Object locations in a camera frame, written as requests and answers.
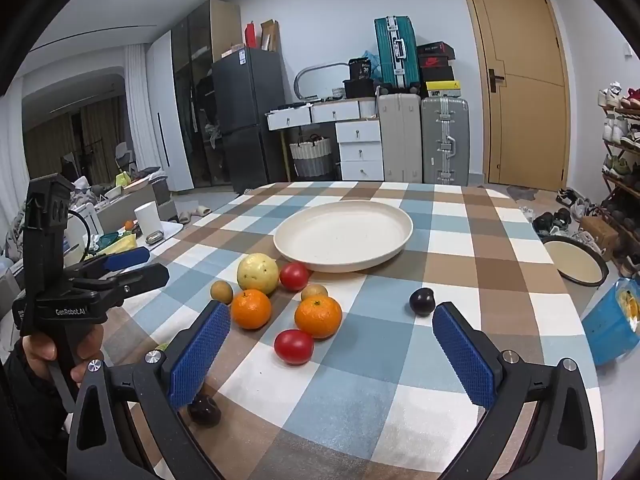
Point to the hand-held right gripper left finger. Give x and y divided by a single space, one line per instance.
200 355

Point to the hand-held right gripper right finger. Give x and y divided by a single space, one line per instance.
465 355

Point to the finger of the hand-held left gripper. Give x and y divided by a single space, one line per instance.
125 257
145 277

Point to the dark purple plum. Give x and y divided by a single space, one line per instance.
205 410
422 302

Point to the brown kiwi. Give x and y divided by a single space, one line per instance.
221 292
314 291

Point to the yellow green pear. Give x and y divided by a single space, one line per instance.
257 272

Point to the red tomato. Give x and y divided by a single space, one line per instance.
294 276
293 346

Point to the orange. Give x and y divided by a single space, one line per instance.
318 317
251 310

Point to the cream round plate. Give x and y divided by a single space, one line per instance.
345 235

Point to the person's left forearm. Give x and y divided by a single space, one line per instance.
25 410

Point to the person's left hand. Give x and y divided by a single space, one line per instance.
87 355

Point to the white cylinder appliance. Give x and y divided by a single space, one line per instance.
147 220

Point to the grey low table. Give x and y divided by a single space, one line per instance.
115 210

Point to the checked blanket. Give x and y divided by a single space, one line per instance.
400 360

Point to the beige slipper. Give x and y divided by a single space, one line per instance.
201 210
185 217

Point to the office chair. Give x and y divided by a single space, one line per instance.
124 155

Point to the brown curtain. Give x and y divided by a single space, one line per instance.
100 135

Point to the blue bucket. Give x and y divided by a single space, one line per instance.
605 330

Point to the round cream basin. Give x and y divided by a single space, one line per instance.
572 260

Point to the white curtain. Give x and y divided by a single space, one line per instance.
136 110

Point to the dark glass door cabinet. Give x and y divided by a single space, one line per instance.
190 110

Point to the grey floor cloth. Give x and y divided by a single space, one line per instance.
522 192

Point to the brown box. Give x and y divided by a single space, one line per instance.
600 235

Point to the black refrigerator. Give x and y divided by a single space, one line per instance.
250 110

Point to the woven basket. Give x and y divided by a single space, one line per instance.
310 157

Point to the silver suitcase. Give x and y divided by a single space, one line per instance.
445 135

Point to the beige suitcase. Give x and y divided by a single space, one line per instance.
400 135

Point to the white drawer desk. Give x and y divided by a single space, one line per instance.
360 150

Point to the flat cardboard box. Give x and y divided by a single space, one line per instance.
232 51

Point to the wooden shoe rack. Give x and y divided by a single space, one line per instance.
620 180

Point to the wooden door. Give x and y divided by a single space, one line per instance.
525 110

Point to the white ribbed bin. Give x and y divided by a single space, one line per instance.
367 108

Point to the tall cardboard box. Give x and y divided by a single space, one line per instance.
270 35

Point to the yellow black shoe box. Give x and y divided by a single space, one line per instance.
442 89

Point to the group of assorted shoes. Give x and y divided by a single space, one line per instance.
615 130

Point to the plain black shoe box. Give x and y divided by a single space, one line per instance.
437 73

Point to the black storage box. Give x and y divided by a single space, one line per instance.
360 88

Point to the black printed bag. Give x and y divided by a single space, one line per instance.
360 69

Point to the black red shoe box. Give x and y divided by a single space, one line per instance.
435 55

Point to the blue plastic bag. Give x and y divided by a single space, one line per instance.
374 62

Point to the teal suitcase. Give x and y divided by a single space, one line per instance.
395 55

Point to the curved metal frame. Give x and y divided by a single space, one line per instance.
300 77

